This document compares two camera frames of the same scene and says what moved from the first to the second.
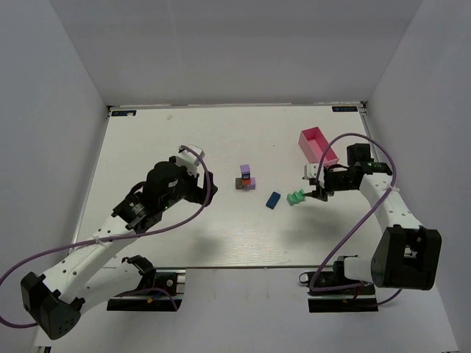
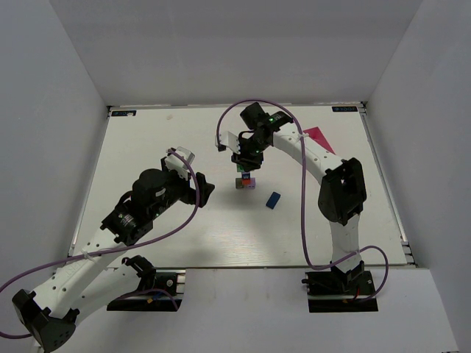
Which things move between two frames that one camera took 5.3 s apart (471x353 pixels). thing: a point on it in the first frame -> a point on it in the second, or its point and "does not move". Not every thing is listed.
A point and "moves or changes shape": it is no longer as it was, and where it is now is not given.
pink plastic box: x=331 y=157 moves or changes shape
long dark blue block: x=273 y=198 does not move
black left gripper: x=204 y=187 does not move
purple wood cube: x=253 y=183 does not move
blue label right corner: x=345 y=109 does not move
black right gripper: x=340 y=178 -> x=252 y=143
